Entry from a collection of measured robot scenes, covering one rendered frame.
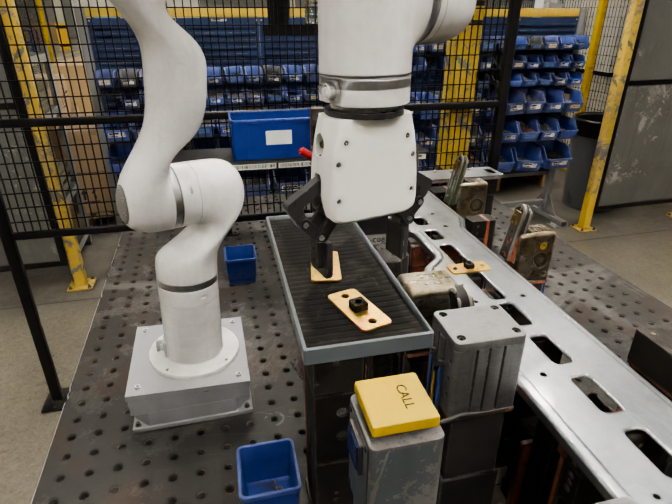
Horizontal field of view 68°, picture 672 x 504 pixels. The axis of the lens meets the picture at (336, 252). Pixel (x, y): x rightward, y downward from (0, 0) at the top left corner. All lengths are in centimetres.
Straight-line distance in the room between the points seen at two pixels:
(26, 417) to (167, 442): 140
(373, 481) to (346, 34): 37
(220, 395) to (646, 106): 363
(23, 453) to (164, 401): 125
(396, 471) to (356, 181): 26
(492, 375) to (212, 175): 60
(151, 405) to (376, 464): 71
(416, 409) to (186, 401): 71
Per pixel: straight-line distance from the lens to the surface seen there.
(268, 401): 114
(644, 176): 439
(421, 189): 54
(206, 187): 94
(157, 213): 92
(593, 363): 84
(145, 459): 109
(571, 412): 74
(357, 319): 55
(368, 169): 47
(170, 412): 111
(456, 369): 64
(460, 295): 73
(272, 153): 169
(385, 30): 44
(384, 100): 45
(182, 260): 99
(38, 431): 236
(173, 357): 112
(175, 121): 88
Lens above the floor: 146
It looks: 26 degrees down
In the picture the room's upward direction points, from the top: straight up
